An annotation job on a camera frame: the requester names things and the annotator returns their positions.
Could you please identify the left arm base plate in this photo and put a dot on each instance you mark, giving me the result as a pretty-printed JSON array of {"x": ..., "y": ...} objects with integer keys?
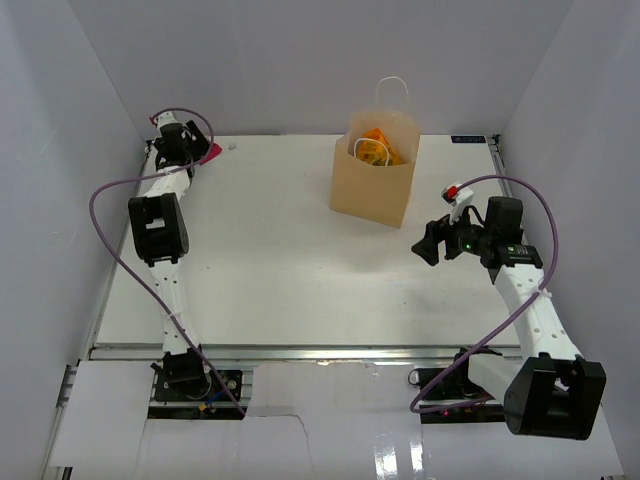
[{"x": 192, "y": 400}]

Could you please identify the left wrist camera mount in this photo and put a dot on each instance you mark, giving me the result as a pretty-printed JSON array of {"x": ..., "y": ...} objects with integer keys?
[{"x": 163, "y": 119}]

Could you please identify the pink snack packet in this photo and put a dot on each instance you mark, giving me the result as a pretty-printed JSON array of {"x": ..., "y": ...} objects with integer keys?
[{"x": 215, "y": 151}]

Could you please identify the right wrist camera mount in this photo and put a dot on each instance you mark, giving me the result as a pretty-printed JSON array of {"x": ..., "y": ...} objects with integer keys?
[{"x": 459, "y": 198}]

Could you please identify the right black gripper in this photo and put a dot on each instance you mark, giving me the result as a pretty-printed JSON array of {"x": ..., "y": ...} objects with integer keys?
[{"x": 436, "y": 231}]

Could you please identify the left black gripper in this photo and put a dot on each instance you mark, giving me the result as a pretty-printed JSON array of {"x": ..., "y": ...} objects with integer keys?
[{"x": 199, "y": 145}]

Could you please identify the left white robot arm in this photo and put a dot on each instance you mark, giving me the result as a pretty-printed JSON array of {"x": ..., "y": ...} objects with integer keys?
[{"x": 161, "y": 241}]

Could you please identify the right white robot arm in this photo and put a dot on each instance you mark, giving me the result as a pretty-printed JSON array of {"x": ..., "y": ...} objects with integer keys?
[{"x": 555, "y": 392}]

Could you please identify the yellow mango snack pouch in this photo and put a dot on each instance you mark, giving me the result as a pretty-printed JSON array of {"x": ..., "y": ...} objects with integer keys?
[{"x": 373, "y": 148}]

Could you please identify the brown paper bag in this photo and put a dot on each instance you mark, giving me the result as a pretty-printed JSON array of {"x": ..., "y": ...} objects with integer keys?
[{"x": 379, "y": 194}]

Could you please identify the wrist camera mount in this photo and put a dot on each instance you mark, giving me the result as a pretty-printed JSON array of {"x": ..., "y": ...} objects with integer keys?
[
  {"x": 459, "y": 198},
  {"x": 163, "y": 119}
]

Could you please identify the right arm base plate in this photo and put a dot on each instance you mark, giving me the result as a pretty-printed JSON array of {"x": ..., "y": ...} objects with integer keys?
[{"x": 462, "y": 402}]

